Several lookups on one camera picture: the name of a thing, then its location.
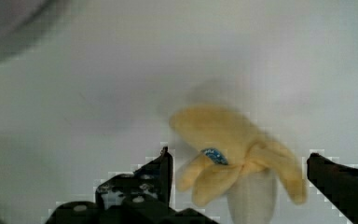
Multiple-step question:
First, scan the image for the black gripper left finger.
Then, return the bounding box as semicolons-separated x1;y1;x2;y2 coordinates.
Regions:
95;147;173;215

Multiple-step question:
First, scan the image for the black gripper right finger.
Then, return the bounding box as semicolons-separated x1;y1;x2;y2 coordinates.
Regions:
307;153;358;224

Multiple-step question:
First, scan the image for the yellow plush banana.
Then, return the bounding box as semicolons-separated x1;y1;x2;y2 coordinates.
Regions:
170;105;307;206

